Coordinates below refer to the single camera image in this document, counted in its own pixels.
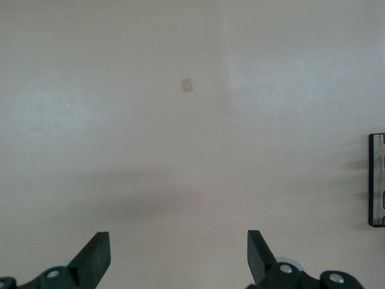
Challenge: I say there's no large paper table cover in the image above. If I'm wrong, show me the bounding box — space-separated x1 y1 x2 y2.
0 0 385 289

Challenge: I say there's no black wire cup holder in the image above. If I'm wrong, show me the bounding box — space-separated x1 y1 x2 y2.
368 132 385 228

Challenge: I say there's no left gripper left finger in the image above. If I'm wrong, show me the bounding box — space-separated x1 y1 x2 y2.
26 231 111 289

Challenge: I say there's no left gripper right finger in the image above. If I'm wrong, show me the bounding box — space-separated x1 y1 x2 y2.
247 229 307 289

